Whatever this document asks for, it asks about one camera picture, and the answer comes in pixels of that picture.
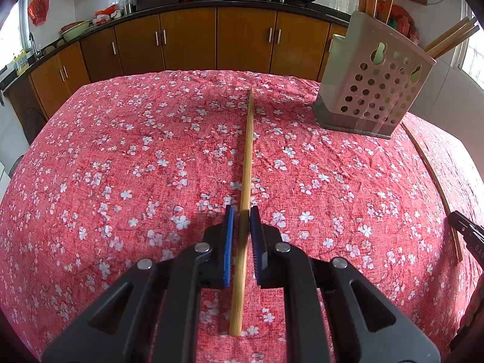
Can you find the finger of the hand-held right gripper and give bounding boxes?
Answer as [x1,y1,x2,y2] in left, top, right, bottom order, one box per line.
[448,211,484,263]

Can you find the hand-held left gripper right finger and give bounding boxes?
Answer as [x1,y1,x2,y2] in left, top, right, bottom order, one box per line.
[247,206,441,363]

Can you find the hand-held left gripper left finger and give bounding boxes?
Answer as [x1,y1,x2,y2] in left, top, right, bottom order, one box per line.
[41,205,236,363]

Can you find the pale bamboo chopstick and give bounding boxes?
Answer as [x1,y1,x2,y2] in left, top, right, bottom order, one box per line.
[228,88,255,337]

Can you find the perforated metal chopstick holder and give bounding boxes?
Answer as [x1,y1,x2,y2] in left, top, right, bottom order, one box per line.
[312,11,437,139]

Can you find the red floral tablecloth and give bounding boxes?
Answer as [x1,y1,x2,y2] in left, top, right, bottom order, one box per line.
[0,69,475,363]

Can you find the bright window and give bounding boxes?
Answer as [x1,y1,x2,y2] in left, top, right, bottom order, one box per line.
[459,0,484,91]

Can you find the wooden kitchen base cabinets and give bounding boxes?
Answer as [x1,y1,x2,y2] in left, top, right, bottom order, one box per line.
[2,5,348,122]

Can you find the red packets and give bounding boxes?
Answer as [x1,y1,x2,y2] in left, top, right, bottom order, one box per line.
[376,0,420,44]

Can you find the red and white bag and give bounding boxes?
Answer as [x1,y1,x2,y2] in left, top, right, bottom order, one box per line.
[93,5,123,26]

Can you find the green basin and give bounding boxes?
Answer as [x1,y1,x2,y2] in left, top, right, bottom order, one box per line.
[60,20,92,42]

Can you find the yellow detergent bottle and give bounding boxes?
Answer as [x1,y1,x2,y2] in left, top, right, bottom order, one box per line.
[13,50,31,76]

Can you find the window above sink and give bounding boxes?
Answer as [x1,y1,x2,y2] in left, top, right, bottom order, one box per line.
[0,4,34,69]

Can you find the red hanging plastic bag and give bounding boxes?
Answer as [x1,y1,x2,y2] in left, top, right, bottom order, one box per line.
[28,0,51,26]

